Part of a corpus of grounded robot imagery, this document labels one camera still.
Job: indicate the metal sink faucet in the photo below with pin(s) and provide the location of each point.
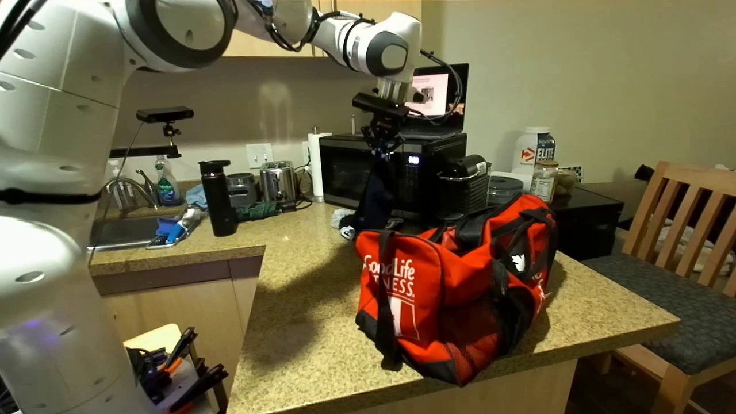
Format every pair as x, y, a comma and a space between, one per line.
127, 194

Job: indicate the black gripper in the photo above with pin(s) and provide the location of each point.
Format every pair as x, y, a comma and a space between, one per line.
383, 141

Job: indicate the glass jar with lid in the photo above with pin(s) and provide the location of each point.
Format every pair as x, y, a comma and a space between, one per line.
543, 182

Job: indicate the small monitor screen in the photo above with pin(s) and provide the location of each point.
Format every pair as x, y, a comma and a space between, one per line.
438, 92

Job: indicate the black stereo camera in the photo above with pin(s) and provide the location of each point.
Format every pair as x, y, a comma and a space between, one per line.
163, 113

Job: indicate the wooden base cabinet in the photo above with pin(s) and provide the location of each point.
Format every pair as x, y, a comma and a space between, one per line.
185, 307

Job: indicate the black thermos bottle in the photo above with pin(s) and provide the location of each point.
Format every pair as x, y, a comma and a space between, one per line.
218, 198

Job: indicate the grey round lidded container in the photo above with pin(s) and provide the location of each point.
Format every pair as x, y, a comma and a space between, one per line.
507, 188

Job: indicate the clear dish soap bottle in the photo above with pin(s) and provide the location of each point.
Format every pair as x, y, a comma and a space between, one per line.
167, 188

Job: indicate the black white Raiders beanie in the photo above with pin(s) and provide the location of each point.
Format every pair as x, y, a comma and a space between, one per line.
346, 225

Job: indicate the small dark jar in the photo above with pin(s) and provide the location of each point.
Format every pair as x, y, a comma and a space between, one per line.
569, 180

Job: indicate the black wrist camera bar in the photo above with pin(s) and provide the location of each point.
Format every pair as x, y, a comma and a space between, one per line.
379, 104

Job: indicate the white supplement jar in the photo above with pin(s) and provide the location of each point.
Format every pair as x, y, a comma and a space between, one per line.
530, 157

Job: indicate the black box cabinet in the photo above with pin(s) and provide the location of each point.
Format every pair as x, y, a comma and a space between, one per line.
586, 222

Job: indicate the steel kitchen sink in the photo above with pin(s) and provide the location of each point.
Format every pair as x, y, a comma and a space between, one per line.
127, 230

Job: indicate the light blue cloth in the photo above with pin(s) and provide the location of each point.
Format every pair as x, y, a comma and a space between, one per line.
193, 196

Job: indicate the wooden slatted chair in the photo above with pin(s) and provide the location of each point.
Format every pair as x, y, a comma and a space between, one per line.
674, 198

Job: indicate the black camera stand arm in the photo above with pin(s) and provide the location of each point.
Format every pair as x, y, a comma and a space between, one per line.
145, 152

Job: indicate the steel kettle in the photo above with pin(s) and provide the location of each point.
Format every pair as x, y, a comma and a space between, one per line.
277, 184

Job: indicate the grey chair seat cushion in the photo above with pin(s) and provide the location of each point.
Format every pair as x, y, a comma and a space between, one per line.
674, 307

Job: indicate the black microwave oven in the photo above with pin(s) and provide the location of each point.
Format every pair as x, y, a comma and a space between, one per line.
433, 164

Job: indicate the blue dish scrubber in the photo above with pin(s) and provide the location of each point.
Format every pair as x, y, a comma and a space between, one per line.
172, 230

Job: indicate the container of black tools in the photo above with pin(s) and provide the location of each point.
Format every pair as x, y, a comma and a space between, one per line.
163, 372

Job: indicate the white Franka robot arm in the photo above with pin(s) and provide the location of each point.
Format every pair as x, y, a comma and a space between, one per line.
46, 152

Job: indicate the black capsule coffee machine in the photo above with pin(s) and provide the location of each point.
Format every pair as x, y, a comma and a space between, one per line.
462, 188

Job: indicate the orange duffel bag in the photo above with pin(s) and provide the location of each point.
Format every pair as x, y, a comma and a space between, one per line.
445, 291

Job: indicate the white wall outlet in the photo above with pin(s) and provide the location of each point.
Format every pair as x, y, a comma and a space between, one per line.
259, 156

